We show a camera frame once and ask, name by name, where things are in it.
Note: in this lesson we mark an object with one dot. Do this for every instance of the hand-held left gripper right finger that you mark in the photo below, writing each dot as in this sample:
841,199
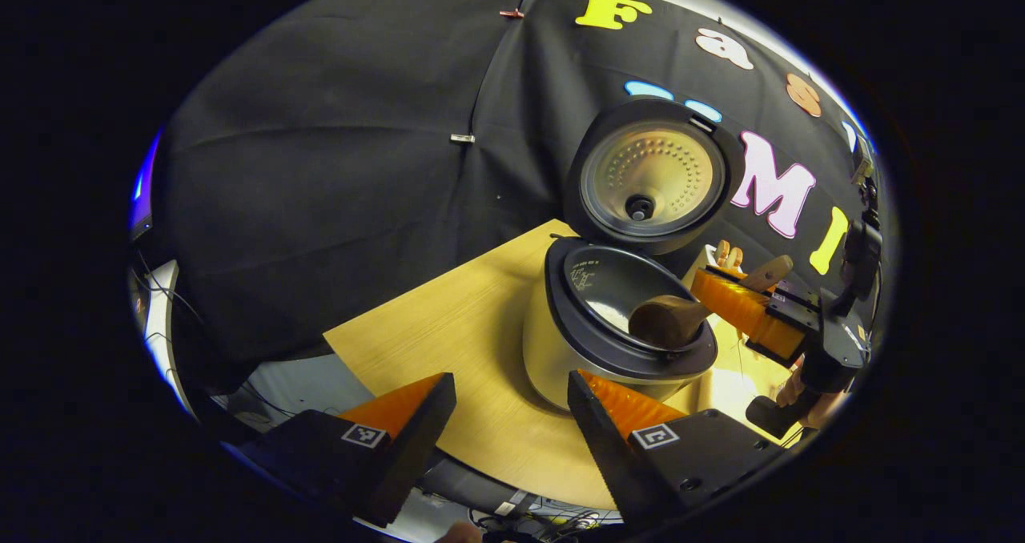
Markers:
608,455

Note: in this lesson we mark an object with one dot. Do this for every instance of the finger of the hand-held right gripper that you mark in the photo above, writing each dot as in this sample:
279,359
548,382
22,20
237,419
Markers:
745,311

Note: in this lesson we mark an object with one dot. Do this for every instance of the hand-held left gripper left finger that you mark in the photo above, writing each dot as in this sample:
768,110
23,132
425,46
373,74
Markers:
408,455

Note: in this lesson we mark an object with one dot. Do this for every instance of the wooden spoon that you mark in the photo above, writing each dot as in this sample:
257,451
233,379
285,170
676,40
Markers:
665,319

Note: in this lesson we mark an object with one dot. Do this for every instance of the dark grey rice cooker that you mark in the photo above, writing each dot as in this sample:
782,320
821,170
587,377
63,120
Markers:
552,351

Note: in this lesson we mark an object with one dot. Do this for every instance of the white rice pile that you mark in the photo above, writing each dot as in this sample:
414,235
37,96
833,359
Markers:
612,316

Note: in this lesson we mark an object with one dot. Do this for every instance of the toast slice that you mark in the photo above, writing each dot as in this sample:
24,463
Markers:
734,256
722,252

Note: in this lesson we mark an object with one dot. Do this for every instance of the white toaster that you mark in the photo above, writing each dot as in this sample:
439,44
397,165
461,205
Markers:
710,251

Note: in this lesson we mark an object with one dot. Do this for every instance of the white container with clear lid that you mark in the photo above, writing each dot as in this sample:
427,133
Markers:
725,391

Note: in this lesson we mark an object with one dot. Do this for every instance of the black backdrop cloth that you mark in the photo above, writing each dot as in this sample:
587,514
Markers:
320,207

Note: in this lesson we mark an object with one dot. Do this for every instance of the white side desk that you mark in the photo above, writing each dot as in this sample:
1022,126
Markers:
160,327

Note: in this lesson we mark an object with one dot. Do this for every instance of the computer monitor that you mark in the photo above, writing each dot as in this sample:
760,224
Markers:
140,191

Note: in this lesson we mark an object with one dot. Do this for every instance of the red cloth clip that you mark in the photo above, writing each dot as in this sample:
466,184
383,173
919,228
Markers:
511,14

